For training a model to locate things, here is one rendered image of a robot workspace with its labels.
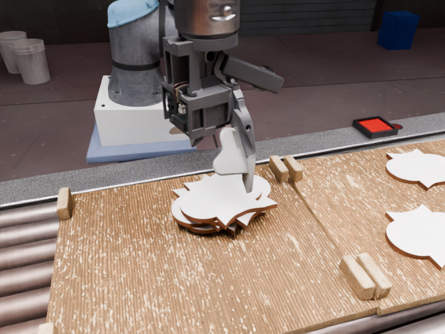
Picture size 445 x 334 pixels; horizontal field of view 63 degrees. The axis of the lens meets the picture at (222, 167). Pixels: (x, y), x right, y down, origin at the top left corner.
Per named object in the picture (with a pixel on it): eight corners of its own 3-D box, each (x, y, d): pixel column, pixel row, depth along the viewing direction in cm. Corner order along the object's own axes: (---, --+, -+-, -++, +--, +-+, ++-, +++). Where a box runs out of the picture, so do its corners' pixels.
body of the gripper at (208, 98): (163, 122, 50) (154, 31, 43) (216, 107, 54) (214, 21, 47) (192, 146, 45) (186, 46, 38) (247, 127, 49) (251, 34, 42)
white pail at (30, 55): (18, 86, 356) (5, 48, 335) (24, 75, 380) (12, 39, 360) (50, 83, 362) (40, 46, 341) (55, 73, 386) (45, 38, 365)
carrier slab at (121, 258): (64, 202, 67) (62, 195, 66) (273, 168, 76) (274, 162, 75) (39, 406, 39) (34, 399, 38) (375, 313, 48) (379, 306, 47)
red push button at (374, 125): (356, 126, 92) (357, 121, 92) (377, 122, 94) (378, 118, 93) (371, 137, 88) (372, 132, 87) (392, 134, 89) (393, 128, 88)
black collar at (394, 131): (351, 125, 93) (353, 119, 92) (377, 121, 95) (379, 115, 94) (370, 139, 87) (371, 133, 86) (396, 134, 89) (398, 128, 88)
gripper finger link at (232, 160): (220, 205, 48) (196, 138, 47) (255, 189, 50) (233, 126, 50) (231, 204, 45) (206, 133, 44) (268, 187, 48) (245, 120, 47)
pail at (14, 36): (41, 69, 397) (30, 34, 376) (12, 76, 379) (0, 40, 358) (28, 63, 414) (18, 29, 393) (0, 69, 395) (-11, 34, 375)
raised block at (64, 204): (62, 199, 65) (58, 187, 63) (73, 197, 65) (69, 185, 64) (59, 222, 60) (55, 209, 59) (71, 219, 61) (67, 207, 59)
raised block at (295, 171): (281, 166, 74) (283, 154, 72) (290, 164, 74) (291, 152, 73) (293, 182, 69) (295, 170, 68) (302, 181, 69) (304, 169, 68)
